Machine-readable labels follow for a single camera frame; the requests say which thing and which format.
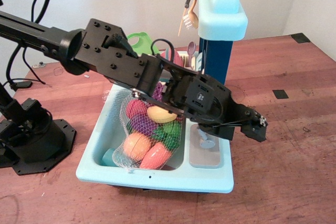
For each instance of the blue toy sink back shelf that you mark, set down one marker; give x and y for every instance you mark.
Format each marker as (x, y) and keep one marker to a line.
(221, 22)

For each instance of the black tape corner patch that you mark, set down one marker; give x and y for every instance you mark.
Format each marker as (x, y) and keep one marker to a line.
(300, 38)

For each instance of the light blue toy sink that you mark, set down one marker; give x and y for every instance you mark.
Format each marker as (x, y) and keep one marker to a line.
(209, 171)

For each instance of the mesh bag of toy fruit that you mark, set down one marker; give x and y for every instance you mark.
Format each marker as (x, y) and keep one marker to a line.
(149, 135)

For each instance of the grey faucet lever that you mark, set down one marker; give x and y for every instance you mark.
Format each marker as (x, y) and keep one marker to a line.
(207, 144)

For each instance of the grey toy faucet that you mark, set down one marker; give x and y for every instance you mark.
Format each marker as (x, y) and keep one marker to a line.
(203, 135)

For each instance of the black tape table patch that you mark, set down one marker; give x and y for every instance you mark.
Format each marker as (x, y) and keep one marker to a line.
(280, 94)

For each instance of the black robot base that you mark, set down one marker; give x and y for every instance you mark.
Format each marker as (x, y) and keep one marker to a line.
(31, 140)

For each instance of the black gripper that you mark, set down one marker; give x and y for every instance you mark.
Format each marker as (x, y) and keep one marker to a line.
(207, 102)

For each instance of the purple toy spoon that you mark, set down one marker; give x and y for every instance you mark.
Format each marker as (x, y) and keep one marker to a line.
(191, 49)

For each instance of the pink toy plates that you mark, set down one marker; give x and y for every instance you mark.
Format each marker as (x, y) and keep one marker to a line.
(167, 53)

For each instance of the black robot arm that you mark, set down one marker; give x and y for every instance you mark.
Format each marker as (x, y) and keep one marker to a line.
(104, 48)

